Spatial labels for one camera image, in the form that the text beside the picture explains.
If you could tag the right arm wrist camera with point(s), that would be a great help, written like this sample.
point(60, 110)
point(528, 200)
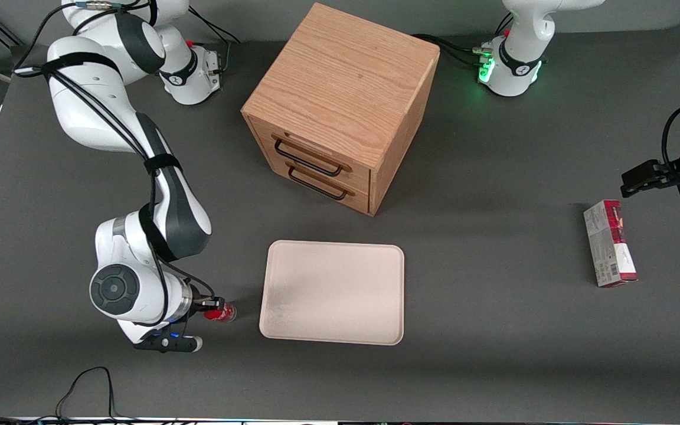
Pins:
point(169, 342)

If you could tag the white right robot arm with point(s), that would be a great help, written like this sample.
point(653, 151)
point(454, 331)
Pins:
point(98, 106)

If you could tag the wooden two-drawer cabinet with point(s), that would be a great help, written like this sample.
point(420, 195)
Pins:
point(346, 88)

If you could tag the red and white carton box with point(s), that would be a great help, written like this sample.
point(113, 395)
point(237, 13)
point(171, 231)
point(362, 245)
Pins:
point(608, 245)

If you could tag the red coke bottle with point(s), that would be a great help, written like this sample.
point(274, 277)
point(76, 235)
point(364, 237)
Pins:
point(226, 314)

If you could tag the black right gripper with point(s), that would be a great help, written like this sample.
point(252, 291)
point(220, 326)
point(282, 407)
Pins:
point(199, 303)

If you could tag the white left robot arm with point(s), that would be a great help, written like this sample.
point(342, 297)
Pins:
point(517, 59)

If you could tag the beige plastic tray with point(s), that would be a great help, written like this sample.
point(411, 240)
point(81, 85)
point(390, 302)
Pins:
point(333, 292)

